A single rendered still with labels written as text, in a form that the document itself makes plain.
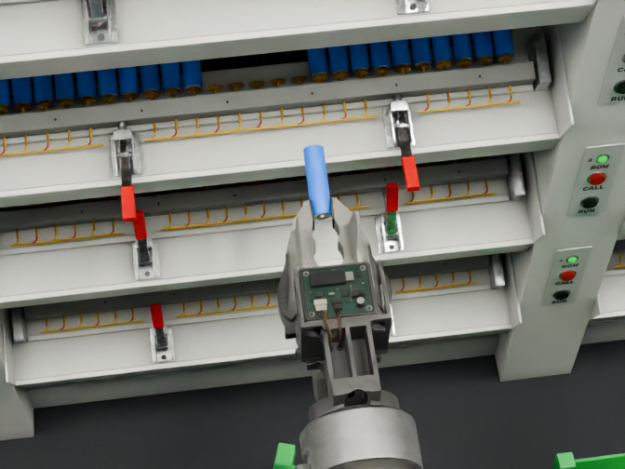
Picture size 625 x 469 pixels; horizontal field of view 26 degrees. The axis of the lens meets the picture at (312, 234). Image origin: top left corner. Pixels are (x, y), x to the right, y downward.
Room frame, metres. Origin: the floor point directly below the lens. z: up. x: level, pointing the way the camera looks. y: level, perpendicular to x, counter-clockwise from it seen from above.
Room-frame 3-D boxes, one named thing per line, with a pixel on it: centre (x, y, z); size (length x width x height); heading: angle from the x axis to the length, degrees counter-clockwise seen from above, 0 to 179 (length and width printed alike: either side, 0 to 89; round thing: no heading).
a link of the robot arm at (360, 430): (0.43, -0.03, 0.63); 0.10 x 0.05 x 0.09; 97
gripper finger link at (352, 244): (0.62, -0.03, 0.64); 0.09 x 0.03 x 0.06; 3
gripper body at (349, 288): (0.51, -0.03, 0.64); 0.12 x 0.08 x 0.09; 7
